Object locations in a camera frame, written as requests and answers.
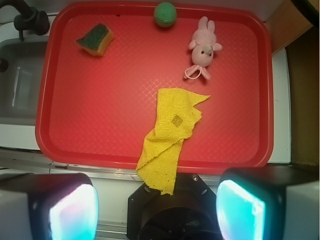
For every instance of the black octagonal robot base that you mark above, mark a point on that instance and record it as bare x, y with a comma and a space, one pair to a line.
188, 214

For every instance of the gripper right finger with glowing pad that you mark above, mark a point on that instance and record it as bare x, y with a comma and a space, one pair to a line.
274, 202

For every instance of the pink plush bunny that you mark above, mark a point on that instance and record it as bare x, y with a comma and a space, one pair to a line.
203, 45

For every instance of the yellow cloth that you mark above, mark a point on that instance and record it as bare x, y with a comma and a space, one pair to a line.
176, 117

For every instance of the black faucet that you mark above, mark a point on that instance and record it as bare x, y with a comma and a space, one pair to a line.
28, 19

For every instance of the grey sink basin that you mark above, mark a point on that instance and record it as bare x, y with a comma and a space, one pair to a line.
20, 82

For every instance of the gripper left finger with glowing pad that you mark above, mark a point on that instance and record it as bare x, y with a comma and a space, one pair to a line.
62, 206

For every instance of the green ball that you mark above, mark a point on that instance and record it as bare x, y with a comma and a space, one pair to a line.
165, 14

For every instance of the green and yellow sponge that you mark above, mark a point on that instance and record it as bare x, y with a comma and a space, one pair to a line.
96, 41

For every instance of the red plastic tray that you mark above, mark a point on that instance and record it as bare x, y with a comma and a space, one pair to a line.
96, 111

